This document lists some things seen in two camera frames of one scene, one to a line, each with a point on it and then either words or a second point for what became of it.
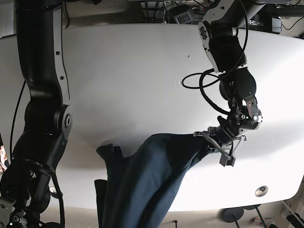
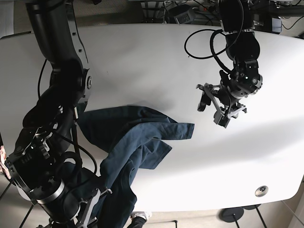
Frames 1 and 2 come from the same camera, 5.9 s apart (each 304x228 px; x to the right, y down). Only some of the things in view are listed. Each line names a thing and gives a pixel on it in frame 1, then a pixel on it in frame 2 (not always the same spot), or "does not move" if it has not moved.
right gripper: x=226 y=142 to x=226 y=104
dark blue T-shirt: x=138 y=190 to x=124 y=137
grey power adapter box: x=276 y=25 does not move
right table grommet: x=261 y=191 does not move
